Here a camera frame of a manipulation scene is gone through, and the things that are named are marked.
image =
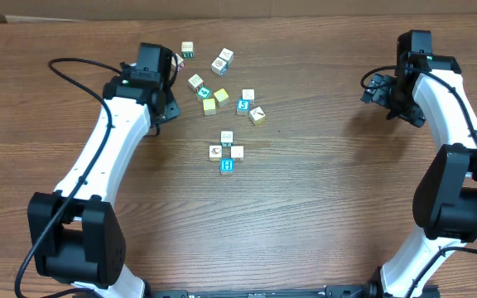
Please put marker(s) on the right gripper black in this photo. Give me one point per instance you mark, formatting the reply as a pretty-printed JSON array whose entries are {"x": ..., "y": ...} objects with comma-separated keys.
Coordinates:
[{"x": 376, "y": 88}]

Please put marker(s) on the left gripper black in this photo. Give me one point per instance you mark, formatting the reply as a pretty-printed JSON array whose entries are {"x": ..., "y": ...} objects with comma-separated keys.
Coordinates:
[{"x": 171, "y": 109}]

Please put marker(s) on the block with yellow side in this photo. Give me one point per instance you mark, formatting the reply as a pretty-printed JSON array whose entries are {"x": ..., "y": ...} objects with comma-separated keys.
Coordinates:
[{"x": 215, "y": 152}]

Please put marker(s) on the wooden block green side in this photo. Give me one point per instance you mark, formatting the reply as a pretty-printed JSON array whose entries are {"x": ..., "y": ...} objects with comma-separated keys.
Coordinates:
[{"x": 227, "y": 138}]

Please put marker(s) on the wooden block red drawing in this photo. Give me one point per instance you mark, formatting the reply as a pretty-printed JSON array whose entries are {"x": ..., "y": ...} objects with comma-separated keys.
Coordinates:
[{"x": 237, "y": 153}]

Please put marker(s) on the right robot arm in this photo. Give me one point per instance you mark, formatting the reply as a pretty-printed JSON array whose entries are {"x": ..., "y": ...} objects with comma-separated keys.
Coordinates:
[{"x": 428, "y": 89}]

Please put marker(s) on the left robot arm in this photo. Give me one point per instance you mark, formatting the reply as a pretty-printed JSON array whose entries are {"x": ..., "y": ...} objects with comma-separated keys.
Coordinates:
[{"x": 76, "y": 238}]

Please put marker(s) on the wooden block near centre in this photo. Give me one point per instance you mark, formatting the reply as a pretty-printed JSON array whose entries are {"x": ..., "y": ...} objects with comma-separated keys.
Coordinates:
[{"x": 196, "y": 82}]

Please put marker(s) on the green top number block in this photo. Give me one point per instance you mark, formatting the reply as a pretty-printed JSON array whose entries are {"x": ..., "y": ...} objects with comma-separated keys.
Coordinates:
[{"x": 203, "y": 93}]

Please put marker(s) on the yellow top block left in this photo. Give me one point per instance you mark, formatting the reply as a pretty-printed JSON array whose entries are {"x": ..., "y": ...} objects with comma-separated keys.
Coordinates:
[{"x": 209, "y": 106}]

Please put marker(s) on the block with red side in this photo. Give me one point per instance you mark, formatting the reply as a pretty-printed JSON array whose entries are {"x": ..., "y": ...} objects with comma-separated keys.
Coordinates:
[{"x": 179, "y": 63}]

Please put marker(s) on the yellow top block right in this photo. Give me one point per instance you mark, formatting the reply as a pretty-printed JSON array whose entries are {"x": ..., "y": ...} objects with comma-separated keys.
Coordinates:
[{"x": 221, "y": 97}]

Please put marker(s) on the block with green R side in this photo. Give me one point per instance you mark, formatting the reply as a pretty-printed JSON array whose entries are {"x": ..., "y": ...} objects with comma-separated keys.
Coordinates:
[{"x": 187, "y": 49}]

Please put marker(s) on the block with blue side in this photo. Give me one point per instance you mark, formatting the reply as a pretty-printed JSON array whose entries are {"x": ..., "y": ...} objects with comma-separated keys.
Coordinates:
[{"x": 219, "y": 66}]

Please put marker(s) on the blue top 5 block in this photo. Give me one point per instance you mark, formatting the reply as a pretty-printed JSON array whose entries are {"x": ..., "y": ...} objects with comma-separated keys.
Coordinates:
[{"x": 242, "y": 106}]

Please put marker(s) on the far plain wooden block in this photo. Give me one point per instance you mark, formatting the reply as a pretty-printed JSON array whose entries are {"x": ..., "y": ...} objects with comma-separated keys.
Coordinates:
[{"x": 226, "y": 55}]

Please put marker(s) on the plain wooden block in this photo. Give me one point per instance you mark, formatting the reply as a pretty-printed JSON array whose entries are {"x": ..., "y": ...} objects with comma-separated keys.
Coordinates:
[
  {"x": 226, "y": 55},
  {"x": 249, "y": 95}
]

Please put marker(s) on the plain wooden block right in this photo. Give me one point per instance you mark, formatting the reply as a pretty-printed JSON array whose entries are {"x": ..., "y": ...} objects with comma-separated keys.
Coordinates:
[{"x": 249, "y": 95}]

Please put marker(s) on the block with tool drawing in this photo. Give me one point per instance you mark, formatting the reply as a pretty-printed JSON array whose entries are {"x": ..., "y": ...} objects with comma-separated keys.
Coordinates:
[{"x": 257, "y": 115}]

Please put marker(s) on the cardboard backdrop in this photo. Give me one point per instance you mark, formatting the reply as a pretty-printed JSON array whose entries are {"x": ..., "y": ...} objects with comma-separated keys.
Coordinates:
[{"x": 102, "y": 10}]

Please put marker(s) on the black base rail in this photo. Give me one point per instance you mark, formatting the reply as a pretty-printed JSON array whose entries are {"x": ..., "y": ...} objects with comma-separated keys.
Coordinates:
[{"x": 326, "y": 292}]

